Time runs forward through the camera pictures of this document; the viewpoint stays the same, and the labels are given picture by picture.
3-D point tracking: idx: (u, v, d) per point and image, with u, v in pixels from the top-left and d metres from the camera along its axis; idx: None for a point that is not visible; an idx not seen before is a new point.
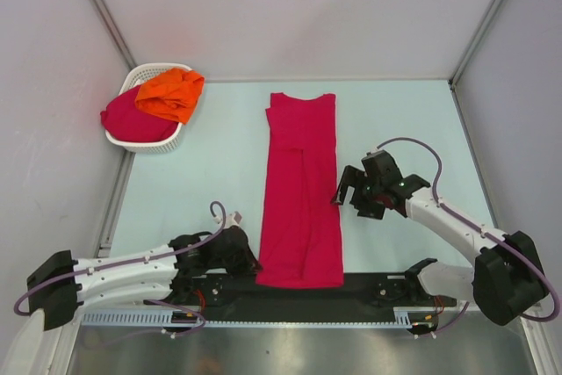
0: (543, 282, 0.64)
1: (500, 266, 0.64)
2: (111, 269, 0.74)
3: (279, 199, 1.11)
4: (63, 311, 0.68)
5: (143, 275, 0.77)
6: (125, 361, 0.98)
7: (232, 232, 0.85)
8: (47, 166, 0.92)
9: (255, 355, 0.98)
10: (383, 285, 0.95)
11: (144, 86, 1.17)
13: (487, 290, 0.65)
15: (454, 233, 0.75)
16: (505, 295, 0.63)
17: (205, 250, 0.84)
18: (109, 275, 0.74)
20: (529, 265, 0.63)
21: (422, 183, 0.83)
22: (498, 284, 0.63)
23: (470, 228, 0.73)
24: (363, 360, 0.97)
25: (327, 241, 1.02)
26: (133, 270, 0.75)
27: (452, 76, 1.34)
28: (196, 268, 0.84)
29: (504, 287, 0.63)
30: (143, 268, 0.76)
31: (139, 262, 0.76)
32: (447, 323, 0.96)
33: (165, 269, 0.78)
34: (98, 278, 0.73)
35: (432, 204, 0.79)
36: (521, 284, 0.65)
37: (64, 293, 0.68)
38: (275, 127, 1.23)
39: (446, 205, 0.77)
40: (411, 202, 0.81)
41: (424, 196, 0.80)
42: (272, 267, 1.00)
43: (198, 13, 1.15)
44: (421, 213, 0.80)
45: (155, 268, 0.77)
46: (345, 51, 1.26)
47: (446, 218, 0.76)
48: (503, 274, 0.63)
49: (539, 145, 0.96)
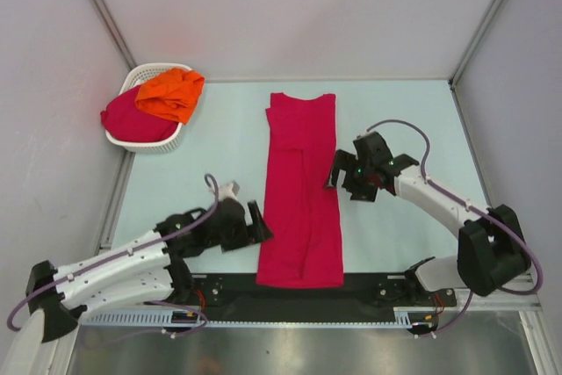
0: (525, 255, 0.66)
1: (482, 238, 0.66)
2: (94, 270, 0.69)
3: (279, 199, 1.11)
4: (61, 317, 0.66)
5: (133, 268, 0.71)
6: (126, 361, 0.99)
7: (224, 205, 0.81)
8: (47, 166, 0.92)
9: (255, 355, 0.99)
10: (383, 285, 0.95)
11: (144, 86, 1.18)
13: (470, 261, 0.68)
15: (441, 207, 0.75)
16: (486, 266, 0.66)
17: (201, 230, 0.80)
18: (91, 277, 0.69)
20: (513, 235, 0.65)
21: (412, 162, 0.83)
22: (480, 255, 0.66)
23: (455, 203, 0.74)
24: (363, 360, 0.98)
25: (327, 241, 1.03)
26: (119, 267, 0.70)
27: (452, 76, 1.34)
28: (192, 247, 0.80)
29: (486, 258, 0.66)
30: (129, 262, 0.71)
31: (123, 256, 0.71)
32: (447, 323, 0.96)
33: (153, 257, 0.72)
34: (82, 282, 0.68)
35: (420, 180, 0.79)
36: (506, 258, 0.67)
37: (46, 306, 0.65)
38: (275, 127, 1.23)
39: (434, 182, 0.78)
40: (399, 180, 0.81)
41: (412, 174, 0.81)
42: (272, 266, 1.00)
43: (197, 13, 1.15)
44: (408, 191, 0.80)
45: (141, 258, 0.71)
46: (345, 51, 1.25)
47: (431, 193, 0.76)
48: (485, 246, 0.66)
49: (539, 144, 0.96)
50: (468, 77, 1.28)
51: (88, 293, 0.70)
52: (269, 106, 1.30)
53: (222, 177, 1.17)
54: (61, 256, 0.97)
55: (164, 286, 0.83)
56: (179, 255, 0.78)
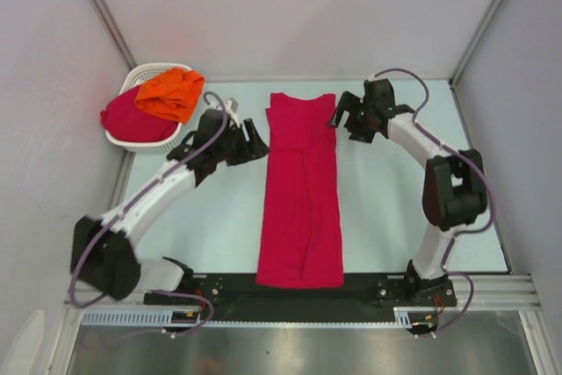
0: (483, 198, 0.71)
1: (446, 170, 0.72)
2: (138, 201, 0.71)
3: (279, 199, 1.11)
4: (127, 259, 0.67)
5: (167, 193, 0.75)
6: (124, 362, 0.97)
7: (211, 119, 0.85)
8: (47, 166, 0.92)
9: (255, 355, 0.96)
10: (383, 285, 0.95)
11: (144, 86, 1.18)
13: (431, 191, 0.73)
15: (419, 145, 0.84)
16: (443, 196, 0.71)
17: (209, 149, 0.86)
18: (140, 208, 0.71)
20: (473, 169, 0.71)
21: (407, 110, 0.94)
22: (441, 184, 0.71)
23: (431, 143, 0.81)
24: (363, 360, 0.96)
25: (327, 240, 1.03)
26: (154, 196, 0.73)
27: (452, 76, 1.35)
28: (206, 163, 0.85)
29: (443, 188, 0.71)
30: (163, 186, 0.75)
31: (155, 183, 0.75)
32: (447, 323, 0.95)
33: (182, 177, 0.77)
34: (133, 215, 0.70)
35: (409, 124, 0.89)
36: (466, 198, 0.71)
37: (114, 243, 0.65)
38: (275, 127, 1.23)
39: (421, 126, 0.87)
40: (393, 122, 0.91)
41: (405, 118, 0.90)
42: (272, 266, 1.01)
43: (198, 13, 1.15)
44: (399, 131, 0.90)
45: (174, 181, 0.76)
46: (345, 51, 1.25)
47: (414, 133, 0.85)
48: (446, 176, 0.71)
49: (538, 144, 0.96)
50: (468, 77, 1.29)
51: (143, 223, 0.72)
52: (269, 106, 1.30)
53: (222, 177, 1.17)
54: (61, 255, 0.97)
55: (179, 270, 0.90)
56: (198, 175, 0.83)
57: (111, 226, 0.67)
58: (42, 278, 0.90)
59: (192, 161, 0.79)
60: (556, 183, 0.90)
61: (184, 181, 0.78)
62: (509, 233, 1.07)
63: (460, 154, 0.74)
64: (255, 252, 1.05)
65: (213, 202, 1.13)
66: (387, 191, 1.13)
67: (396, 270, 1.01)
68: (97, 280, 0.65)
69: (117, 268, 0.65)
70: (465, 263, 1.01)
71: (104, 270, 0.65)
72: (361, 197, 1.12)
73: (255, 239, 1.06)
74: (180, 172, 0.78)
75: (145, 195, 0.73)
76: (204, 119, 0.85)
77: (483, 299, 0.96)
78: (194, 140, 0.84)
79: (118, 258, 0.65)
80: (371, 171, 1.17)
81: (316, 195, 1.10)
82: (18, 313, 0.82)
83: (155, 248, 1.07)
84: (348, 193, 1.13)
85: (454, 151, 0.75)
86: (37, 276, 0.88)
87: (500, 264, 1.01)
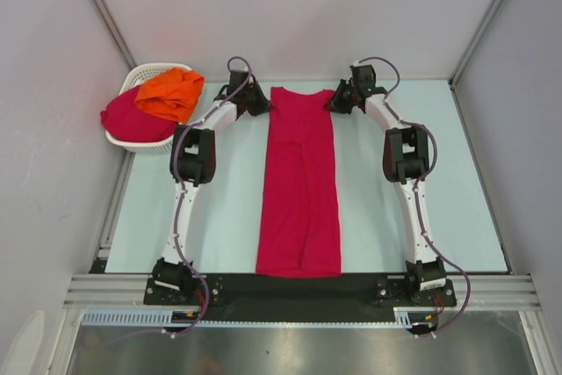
0: (425, 160, 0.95)
1: (397, 140, 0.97)
2: (211, 117, 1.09)
3: (278, 190, 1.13)
4: (212, 155, 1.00)
5: (222, 118, 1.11)
6: (124, 363, 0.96)
7: (238, 75, 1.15)
8: (47, 165, 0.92)
9: (255, 355, 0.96)
10: (383, 285, 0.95)
11: (144, 86, 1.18)
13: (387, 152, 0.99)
15: (384, 120, 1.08)
16: (394, 158, 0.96)
17: (240, 95, 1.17)
18: (210, 120, 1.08)
20: (421, 132, 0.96)
21: (382, 91, 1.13)
22: (393, 149, 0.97)
23: (392, 118, 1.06)
24: (363, 360, 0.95)
25: (325, 230, 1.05)
26: (219, 115, 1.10)
27: (452, 76, 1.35)
28: (239, 104, 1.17)
29: (395, 151, 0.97)
30: (220, 111, 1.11)
31: (215, 110, 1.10)
32: (447, 322, 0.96)
33: (229, 107, 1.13)
34: (209, 125, 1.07)
35: (381, 102, 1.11)
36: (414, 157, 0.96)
37: (205, 136, 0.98)
38: (274, 121, 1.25)
39: (390, 104, 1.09)
40: (368, 101, 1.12)
41: (378, 97, 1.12)
42: (271, 257, 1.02)
43: (198, 13, 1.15)
44: (371, 108, 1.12)
45: (225, 111, 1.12)
46: (345, 51, 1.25)
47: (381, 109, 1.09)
48: (397, 143, 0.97)
49: (539, 143, 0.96)
50: (468, 78, 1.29)
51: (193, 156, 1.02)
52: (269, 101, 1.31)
53: (221, 177, 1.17)
54: (61, 255, 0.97)
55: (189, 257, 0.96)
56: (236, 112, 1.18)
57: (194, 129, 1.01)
58: (42, 278, 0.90)
59: (231, 99, 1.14)
60: (554, 183, 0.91)
61: (231, 112, 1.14)
62: (509, 234, 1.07)
63: (418, 126, 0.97)
64: (255, 241, 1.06)
65: (213, 201, 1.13)
66: (387, 191, 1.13)
67: (395, 270, 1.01)
68: (190, 167, 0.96)
69: (206, 155, 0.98)
70: (464, 264, 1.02)
71: (198, 158, 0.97)
72: (360, 197, 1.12)
73: (255, 239, 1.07)
74: (227, 105, 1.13)
75: (212, 115, 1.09)
76: (234, 73, 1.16)
77: (482, 299, 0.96)
78: (227, 90, 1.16)
79: (209, 147, 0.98)
80: (371, 170, 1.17)
81: (315, 186, 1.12)
82: (18, 312, 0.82)
83: (156, 247, 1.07)
84: (349, 193, 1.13)
85: (413, 125, 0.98)
86: (36, 276, 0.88)
87: (499, 264, 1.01)
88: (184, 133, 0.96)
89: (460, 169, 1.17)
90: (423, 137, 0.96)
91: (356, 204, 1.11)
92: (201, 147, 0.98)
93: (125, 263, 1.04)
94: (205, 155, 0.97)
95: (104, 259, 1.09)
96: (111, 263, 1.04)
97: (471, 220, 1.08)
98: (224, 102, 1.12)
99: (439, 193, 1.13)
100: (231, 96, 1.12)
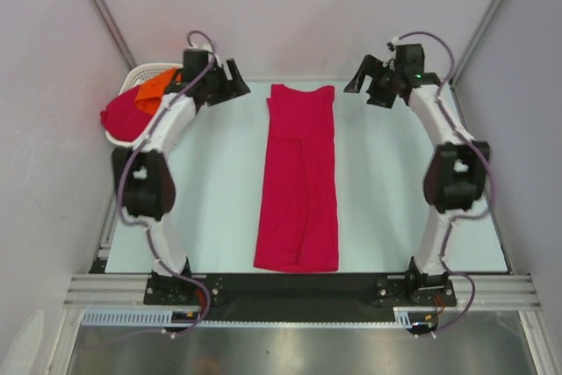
0: (480, 187, 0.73)
1: (450, 160, 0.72)
2: (157, 126, 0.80)
3: (278, 186, 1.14)
4: (167, 178, 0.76)
5: (178, 118, 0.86)
6: (124, 363, 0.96)
7: (191, 54, 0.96)
8: (46, 165, 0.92)
9: (255, 355, 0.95)
10: (383, 285, 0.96)
11: (144, 86, 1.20)
13: (434, 174, 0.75)
15: (435, 126, 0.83)
16: (442, 182, 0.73)
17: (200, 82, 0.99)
18: (159, 132, 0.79)
20: (480, 158, 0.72)
21: (435, 82, 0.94)
22: (443, 173, 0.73)
23: (447, 125, 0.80)
24: (363, 360, 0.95)
25: (323, 227, 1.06)
26: (173, 115, 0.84)
27: (452, 76, 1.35)
28: (200, 94, 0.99)
29: (445, 174, 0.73)
30: (171, 111, 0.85)
31: (165, 111, 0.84)
32: (448, 323, 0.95)
33: (185, 104, 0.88)
34: (158, 138, 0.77)
35: (433, 99, 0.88)
36: (462, 182, 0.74)
37: (154, 158, 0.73)
38: (275, 118, 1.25)
39: (443, 104, 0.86)
40: (415, 92, 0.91)
41: (429, 92, 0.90)
42: (270, 251, 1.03)
43: (198, 13, 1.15)
44: (419, 102, 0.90)
45: (179, 108, 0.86)
46: (346, 51, 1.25)
47: (432, 107, 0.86)
48: (450, 166, 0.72)
49: (539, 143, 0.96)
50: (468, 78, 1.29)
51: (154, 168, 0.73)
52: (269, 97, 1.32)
53: (221, 176, 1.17)
54: (61, 255, 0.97)
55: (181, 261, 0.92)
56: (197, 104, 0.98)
57: (140, 147, 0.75)
58: (41, 278, 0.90)
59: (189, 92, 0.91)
60: (554, 183, 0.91)
61: (188, 108, 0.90)
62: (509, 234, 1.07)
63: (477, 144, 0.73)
64: (254, 235, 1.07)
65: (213, 200, 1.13)
66: (388, 191, 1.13)
67: (395, 270, 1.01)
68: (147, 198, 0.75)
69: (157, 183, 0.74)
70: (464, 263, 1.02)
71: (150, 188, 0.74)
72: (360, 197, 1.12)
73: (255, 238, 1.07)
74: (182, 101, 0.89)
75: (162, 121, 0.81)
76: (187, 54, 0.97)
77: (482, 299, 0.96)
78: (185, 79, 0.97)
79: (162, 170, 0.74)
80: (371, 170, 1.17)
81: (313, 183, 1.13)
82: (18, 312, 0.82)
83: None
84: (348, 192, 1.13)
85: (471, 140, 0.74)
86: (36, 276, 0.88)
87: (499, 263, 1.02)
88: (130, 162, 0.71)
89: None
90: (483, 160, 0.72)
91: (356, 205, 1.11)
92: (152, 174, 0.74)
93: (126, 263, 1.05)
94: (158, 183, 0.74)
95: (104, 259, 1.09)
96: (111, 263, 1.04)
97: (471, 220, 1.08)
98: (176, 98, 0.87)
99: None
100: (188, 88, 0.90)
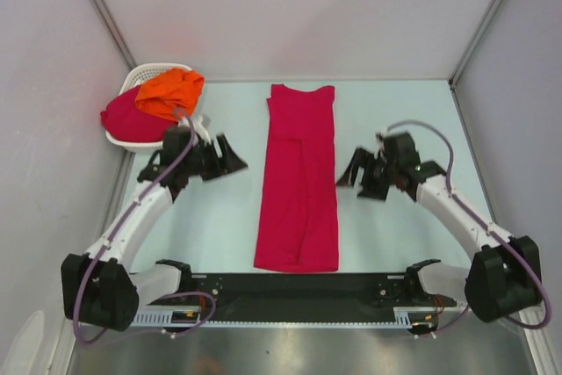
0: (538, 290, 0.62)
1: (499, 267, 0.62)
2: (120, 230, 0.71)
3: (278, 186, 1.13)
4: (124, 287, 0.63)
5: (147, 215, 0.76)
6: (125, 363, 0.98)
7: (174, 134, 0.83)
8: (47, 165, 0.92)
9: (255, 355, 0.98)
10: (384, 285, 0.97)
11: (144, 86, 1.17)
13: (478, 284, 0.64)
15: (457, 224, 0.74)
16: (493, 294, 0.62)
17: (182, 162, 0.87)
18: (126, 234, 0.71)
20: (524, 264, 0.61)
21: (438, 171, 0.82)
22: (493, 284, 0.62)
23: (476, 224, 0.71)
24: (363, 360, 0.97)
25: (323, 227, 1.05)
26: (138, 216, 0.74)
27: (452, 76, 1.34)
28: (182, 177, 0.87)
29: (496, 285, 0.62)
30: (140, 209, 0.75)
31: (133, 207, 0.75)
32: (447, 323, 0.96)
33: (157, 196, 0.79)
34: (120, 242, 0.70)
35: (443, 192, 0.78)
36: (514, 286, 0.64)
37: (110, 270, 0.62)
38: (275, 118, 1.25)
39: (457, 195, 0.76)
40: (423, 187, 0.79)
41: (437, 183, 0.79)
42: (270, 251, 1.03)
43: (198, 13, 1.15)
44: (430, 199, 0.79)
45: (151, 200, 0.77)
46: (346, 50, 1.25)
47: (451, 206, 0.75)
48: (498, 275, 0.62)
49: (540, 144, 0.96)
50: (468, 77, 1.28)
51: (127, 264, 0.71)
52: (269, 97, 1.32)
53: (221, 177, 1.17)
54: (61, 255, 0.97)
55: (175, 270, 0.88)
56: (176, 190, 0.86)
57: (99, 256, 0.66)
58: (41, 279, 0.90)
59: (165, 180, 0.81)
60: (555, 184, 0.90)
61: (160, 201, 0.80)
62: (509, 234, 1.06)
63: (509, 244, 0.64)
64: (254, 235, 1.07)
65: (213, 201, 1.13)
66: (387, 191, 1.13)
67: (396, 270, 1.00)
68: (102, 315, 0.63)
69: (112, 298, 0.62)
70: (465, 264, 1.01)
71: (104, 302, 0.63)
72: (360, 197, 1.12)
73: (255, 238, 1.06)
74: (154, 191, 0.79)
75: (127, 220, 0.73)
76: (166, 135, 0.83)
77: None
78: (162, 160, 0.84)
79: (119, 284, 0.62)
80: None
81: (314, 183, 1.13)
82: (18, 312, 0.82)
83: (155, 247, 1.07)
84: (349, 192, 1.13)
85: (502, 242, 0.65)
86: (36, 276, 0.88)
87: None
88: (86, 274, 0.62)
89: (460, 169, 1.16)
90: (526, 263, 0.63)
91: (356, 205, 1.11)
92: (104, 292, 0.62)
93: None
94: (111, 297, 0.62)
95: None
96: None
97: None
98: (151, 187, 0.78)
99: None
100: (163, 174, 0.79)
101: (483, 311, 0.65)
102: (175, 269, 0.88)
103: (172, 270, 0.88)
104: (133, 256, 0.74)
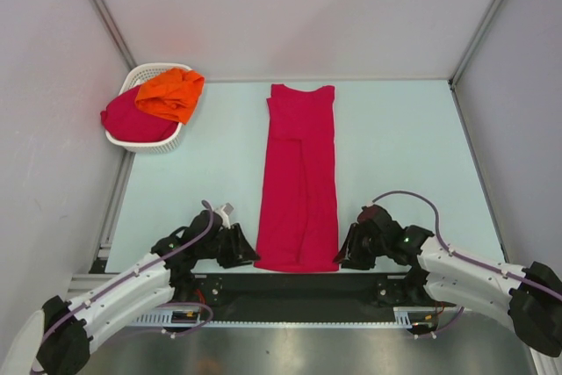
0: None
1: (530, 303, 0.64)
2: (106, 293, 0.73)
3: (278, 186, 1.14)
4: (79, 348, 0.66)
5: (138, 288, 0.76)
6: (126, 361, 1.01)
7: (205, 219, 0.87)
8: (46, 166, 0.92)
9: (256, 355, 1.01)
10: (383, 285, 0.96)
11: (144, 86, 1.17)
13: (527, 328, 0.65)
15: (478, 281, 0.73)
16: (543, 329, 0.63)
17: (192, 248, 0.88)
18: (107, 300, 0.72)
20: (549, 292, 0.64)
21: (427, 233, 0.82)
22: (536, 320, 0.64)
23: (491, 272, 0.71)
24: (364, 361, 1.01)
25: (323, 227, 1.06)
26: (130, 287, 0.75)
27: (452, 76, 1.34)
28: (185, 262, 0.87)
29: (541, 322, 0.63)
30: (136, 281, 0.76)
31: (130, 277, 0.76)
32: (448, 323, 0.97)
33: (157, 275, 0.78)
34: (99, 306, 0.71)
35: (444, 255, 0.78)
36: (554, 310, 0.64)
37: (72, 332, 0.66)
38: (275, 117, 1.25)
39: (458, 251, 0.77)
40: (424, 257, 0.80)
41: (434, 248, 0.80)
42: (270, 252, 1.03)
43: (198, 13, 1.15)
44: (436, 266, 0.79)
45: (148, 277, 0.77)
46: (346, 50, 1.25)
47: (460, 266, 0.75)
48: (536, 310, 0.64)
49: (541, 144, 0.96)
50: (468, 78, 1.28)
51: (99, 320, 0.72)
52: (269, 97, 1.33)
53: (221, 176, 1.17)
54: (61, 254, 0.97)
55: (166, 288, 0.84)
56: (175, 271, 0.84)
57: (75, 313, 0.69)
58: (42, 279, 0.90)
59: (178, 256, 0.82)
60: (556, 184, 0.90)
61: (158, 277, 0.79)
62: (509, 234, 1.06)
63: (526, 278, 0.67)
64: (254, 235, 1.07)
65: (213, 200, 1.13)
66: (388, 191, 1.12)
67: (395, 270, 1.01)
68: (46, 363, 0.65)
69: (66, 350, 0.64)
70: None
71: (54, 353, 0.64)
72: (361, 197, 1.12)
73: (254, 237, 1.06)
74: (155, 268, 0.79)
75: (117, 287, 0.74)
76: (197, 218, 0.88)
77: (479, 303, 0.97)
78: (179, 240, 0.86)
79: (73, 347, 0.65)
80: (371, 170, 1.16)
81: (313, 183, 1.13)
82: (18, 312, 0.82)
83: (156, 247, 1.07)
84: (348, 191, 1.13)
85: (521, 279, 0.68)
86: (36, 276, 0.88)
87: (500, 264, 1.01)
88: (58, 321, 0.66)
89: (461, 168, 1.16)
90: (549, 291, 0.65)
91: (356, 205, 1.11)
92: (58, 349, 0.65)
93: (125, 263, 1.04)
94: (59, 354, 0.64)
95: (104, 259, 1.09)
96: (111, 263, 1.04)
97: (472, 220, 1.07)
98: (155, 263, 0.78)
99: (440, 191, 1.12)
100: (170, 253, 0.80)
101: (551, 347, 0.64)
102: (169, 287, 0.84)
103: (166, 289, 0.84)
104: (112, 315, 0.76)
